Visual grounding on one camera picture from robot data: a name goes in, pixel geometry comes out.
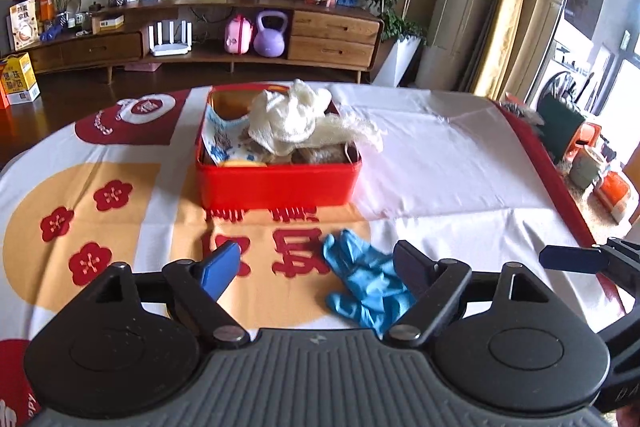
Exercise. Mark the yellow and white flat box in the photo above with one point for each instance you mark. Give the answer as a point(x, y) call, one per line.
point(109, 23)

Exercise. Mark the brown hair scrunchie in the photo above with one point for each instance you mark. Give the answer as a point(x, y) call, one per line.
point(320, 154)

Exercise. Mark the blue rubber glove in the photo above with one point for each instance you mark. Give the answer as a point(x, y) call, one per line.
point(360, 267)

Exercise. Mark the red plastic box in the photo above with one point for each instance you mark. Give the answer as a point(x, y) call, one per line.
point(275, 187)

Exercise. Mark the yellow egg-shaped sponge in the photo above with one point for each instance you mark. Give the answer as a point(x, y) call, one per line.
point(245, 163)

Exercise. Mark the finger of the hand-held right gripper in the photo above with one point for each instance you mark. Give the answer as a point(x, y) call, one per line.
point(570, 258)

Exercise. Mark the orange bag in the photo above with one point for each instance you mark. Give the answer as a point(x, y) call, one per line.
point(617, 197)

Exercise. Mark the pink tray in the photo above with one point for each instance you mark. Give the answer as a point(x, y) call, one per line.
point(142, 67)

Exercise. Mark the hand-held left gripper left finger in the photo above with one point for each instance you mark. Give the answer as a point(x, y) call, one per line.
point(220, 272)

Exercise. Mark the coffee picture box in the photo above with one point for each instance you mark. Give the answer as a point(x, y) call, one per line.
point(24, 24)

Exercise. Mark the dark green box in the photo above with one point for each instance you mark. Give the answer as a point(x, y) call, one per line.
point(560, 127)

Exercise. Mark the pink toy suitcase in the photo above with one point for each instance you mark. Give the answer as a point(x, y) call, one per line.
point(237, 37)

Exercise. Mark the white router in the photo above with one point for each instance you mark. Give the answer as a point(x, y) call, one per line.
point(170, 47)

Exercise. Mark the white gauze cloth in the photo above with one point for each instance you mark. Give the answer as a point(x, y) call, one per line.
point(285, 117)

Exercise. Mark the white planter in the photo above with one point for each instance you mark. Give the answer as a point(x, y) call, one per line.
point(397, 62)

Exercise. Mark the purple kettlebell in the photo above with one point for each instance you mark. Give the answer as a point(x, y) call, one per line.
point(270, 39)

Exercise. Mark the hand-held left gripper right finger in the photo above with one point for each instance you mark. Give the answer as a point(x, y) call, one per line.
point(412, 269)

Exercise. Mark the wooden media cabinet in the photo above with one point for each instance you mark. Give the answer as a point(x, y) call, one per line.
point(330, 27)

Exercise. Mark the yellow carton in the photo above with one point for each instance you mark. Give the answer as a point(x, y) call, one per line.
point(21, 79)

